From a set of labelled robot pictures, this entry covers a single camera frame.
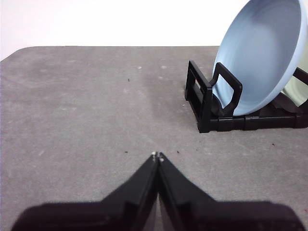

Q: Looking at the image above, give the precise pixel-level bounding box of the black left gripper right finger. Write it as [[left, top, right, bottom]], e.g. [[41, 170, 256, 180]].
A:
[[158, 152, 218, 227]]

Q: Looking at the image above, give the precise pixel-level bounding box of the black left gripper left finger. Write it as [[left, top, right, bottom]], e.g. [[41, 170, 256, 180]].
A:
[[101, 152, 160, 227]]

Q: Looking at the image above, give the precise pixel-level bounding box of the green round plate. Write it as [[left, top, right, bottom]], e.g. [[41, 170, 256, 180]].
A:
[[282, 71, 308, 107]]

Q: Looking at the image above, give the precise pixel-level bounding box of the blue round plate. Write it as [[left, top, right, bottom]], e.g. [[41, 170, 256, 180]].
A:
[[211, 0, 308, 116]]

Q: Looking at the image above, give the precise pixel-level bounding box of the black plastic plate rack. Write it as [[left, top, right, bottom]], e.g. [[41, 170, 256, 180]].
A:
[[184, 60, 308, 134]]

